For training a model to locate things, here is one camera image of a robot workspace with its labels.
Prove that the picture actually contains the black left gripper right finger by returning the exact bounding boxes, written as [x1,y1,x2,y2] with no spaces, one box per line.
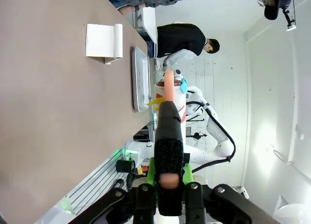
[183,164,280,224]

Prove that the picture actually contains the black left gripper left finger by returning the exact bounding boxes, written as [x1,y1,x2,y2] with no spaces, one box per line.
[80,157,158,224]

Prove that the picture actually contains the grey-sleeved left forearm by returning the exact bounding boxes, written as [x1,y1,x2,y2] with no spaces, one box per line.
[139,0,175,9]

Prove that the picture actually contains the person's left hand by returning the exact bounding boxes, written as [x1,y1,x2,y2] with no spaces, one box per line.
[118,4,136,15]

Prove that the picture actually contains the black cylinder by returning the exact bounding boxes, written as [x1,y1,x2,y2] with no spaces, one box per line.
[116,159,136,174]

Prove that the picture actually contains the yellow paper scrap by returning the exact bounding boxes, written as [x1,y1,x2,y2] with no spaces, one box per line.
[147,98,163,108]

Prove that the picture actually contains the blue paper scrap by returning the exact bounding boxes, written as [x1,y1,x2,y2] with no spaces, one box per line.
[180,78,189,94]

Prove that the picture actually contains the silver metal tray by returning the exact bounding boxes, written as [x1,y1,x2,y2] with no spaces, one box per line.
[130,46,151,113]

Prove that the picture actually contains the bystander in black sweater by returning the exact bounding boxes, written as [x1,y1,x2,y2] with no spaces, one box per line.
[153,23,221,59]

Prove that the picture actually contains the large white table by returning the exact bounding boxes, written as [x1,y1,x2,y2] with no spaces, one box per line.
[141,6,158,44]

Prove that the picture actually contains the black cap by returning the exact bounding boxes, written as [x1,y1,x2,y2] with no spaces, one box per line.
[264,0,294,21]

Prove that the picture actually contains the slotted aluminium base plate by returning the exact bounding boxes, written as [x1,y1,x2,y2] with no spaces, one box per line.
[65,150,129,211]

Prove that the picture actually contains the black right arm cable sleeve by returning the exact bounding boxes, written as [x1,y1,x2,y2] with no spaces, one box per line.
[186,101,237,172]

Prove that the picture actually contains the white camera on black arm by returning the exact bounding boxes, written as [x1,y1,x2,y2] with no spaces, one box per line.
[281,4,297,32]

